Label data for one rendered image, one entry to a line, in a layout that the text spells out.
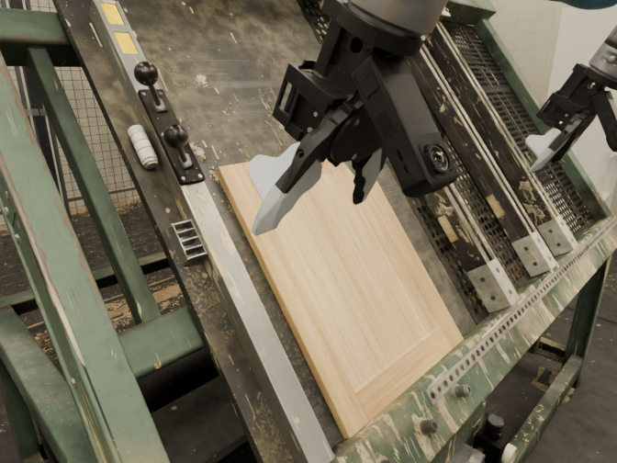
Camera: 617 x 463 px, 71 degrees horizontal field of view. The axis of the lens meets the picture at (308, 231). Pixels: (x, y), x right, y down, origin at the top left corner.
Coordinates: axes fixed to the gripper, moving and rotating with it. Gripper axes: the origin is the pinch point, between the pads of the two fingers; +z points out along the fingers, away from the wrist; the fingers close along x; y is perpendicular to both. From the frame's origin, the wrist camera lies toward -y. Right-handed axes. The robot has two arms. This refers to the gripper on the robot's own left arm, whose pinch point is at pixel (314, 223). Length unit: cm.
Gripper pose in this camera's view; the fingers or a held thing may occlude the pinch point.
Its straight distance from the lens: 45.4
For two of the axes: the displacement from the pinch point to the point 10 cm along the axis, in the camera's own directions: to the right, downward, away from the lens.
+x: -7.0, 2.3, -6.7
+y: -6.3, -6.5, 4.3
